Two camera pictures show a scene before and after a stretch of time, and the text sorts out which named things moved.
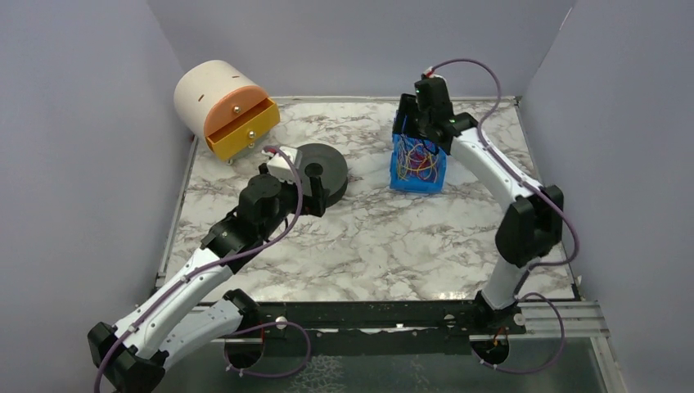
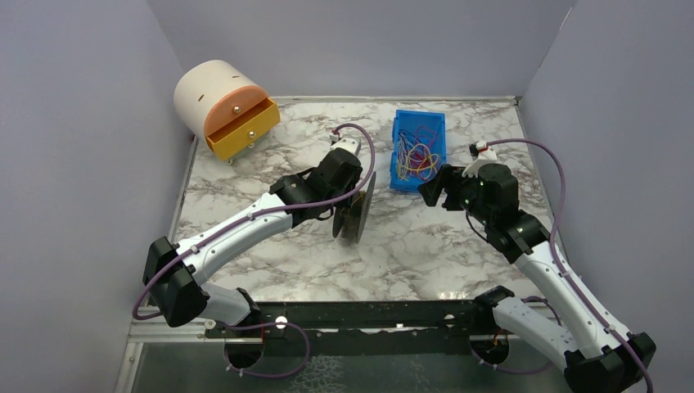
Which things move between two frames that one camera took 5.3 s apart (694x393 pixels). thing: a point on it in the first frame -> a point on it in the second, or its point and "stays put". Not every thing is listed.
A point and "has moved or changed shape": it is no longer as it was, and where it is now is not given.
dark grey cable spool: [330, 164] has moved or changed shape
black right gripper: [408, 116] -> [452, 190]
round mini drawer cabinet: [224, 104] stays put
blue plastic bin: [416, 166] stays put
